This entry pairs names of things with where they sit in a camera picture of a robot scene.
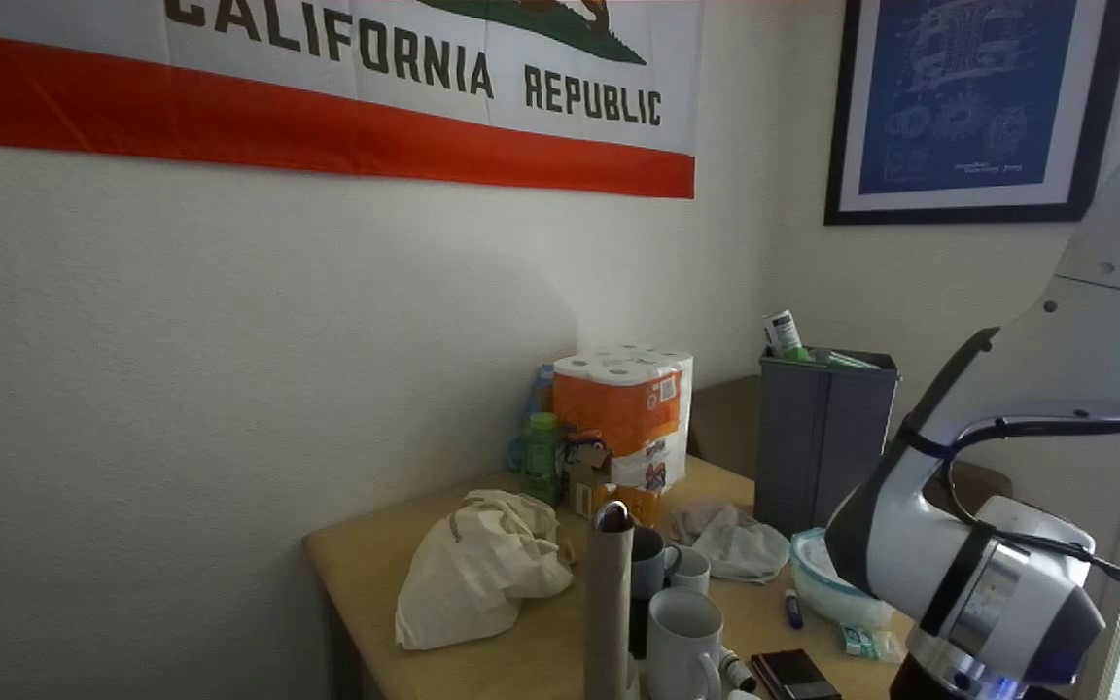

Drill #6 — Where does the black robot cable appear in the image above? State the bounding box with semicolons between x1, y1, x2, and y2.
906;403;1120;619

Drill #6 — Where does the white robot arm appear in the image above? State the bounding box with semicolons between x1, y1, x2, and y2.
824;166;1120;700

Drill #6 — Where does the green bottle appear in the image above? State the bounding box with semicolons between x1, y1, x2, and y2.
520;411;562;503

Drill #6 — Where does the crumpled clear plastic bag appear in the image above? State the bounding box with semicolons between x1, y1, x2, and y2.
673;503;788;582

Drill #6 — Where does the white spray can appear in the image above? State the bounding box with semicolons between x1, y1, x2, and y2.
766;310;804;359

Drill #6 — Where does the clear plastic food container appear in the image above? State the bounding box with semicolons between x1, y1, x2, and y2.
788;529;896;629

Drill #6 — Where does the black phone with cover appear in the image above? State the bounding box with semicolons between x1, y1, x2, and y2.
752;648;840;700

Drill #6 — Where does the small white cup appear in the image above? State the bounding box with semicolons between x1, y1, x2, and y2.
670;549;713;594

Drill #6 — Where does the California Republic flag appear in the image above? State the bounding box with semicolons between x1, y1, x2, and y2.
0;0;700;199

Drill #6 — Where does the dark grey mug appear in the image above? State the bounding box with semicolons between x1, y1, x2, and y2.
629;529;676;657

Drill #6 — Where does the grey storage bin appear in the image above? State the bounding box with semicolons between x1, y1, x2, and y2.
753;350;899;533

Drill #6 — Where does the framed blue blueprint poster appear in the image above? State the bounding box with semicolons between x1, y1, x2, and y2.
824;0;1120;226

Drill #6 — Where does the orange toilet paper pack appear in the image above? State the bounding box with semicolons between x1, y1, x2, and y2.
548;344;691;494

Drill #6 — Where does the cream cloth bag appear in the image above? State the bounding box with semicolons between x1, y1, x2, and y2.
394;492;570;648

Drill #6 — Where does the white mug with logo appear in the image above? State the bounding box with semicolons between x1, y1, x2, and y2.
644;589;724;700

